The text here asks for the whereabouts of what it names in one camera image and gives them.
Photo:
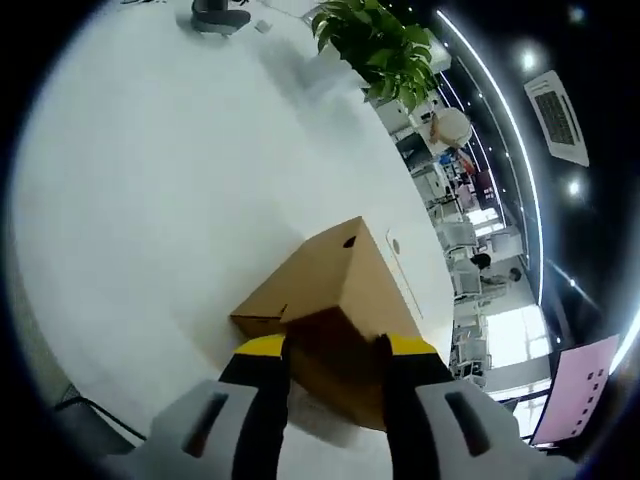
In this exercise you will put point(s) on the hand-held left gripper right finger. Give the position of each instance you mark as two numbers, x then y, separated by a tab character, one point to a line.
450	430

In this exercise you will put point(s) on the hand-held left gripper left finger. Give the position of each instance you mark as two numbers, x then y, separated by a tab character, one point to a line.
210	430

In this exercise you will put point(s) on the brown cardboard shoe box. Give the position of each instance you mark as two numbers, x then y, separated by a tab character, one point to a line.
360	280

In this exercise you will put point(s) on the large pink display screen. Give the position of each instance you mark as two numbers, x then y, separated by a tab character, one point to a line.
575	390

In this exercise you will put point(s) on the ceiling air conditioner vent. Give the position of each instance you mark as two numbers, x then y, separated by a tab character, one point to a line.
556	117

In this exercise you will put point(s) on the potted green plant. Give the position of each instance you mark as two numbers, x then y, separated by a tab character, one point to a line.
380	45

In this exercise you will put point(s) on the small white cube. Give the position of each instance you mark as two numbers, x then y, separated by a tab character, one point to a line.
261	26

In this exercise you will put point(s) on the grey curved face pad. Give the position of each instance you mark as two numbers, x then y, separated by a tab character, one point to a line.
220	20

